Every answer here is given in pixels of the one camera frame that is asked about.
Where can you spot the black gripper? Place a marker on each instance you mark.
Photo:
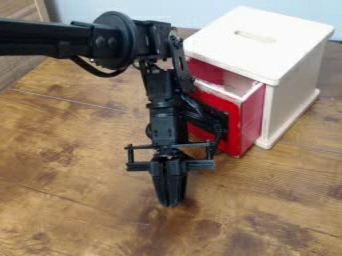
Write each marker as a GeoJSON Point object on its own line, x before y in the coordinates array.
{"type": "Point", "coordinates": [169, 160]}

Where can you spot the red wooden drawer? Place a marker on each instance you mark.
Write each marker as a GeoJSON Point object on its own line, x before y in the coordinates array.
{"type": "Point", "coordinates": [236, 96]}

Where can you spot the black metal drawer handle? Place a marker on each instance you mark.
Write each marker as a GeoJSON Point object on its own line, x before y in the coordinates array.
{"type": "Point", "coordinates": [169, 124]}

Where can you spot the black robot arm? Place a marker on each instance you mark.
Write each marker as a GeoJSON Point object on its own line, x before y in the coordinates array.
{"type": "Point", "coordinates": [108, 46]}

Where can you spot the white wooden box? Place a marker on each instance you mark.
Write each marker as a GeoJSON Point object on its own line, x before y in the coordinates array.
{"type": "Point", "coordinates": [271, 48]}

